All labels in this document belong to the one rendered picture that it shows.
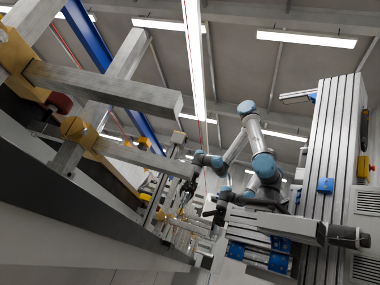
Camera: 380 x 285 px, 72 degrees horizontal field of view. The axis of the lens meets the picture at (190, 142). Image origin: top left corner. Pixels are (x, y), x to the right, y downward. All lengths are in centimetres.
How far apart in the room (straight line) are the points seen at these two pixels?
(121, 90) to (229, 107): 732
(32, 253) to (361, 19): 525
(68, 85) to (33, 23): 12
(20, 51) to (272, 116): 725
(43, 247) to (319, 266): 121
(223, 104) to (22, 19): 736
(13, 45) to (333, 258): 143
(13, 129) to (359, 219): 140
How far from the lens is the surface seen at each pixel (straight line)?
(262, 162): 141
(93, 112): 64
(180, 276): 445
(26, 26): 48
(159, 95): 35
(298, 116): 763
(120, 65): 71
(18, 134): 80
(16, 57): 46
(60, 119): 88
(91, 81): 40
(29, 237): 64
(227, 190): 183
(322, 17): 529
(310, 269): 152
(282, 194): 206
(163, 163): 58
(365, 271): 143
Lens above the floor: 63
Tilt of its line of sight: 24 degrees up
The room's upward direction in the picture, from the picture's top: 20 degrees clockwise
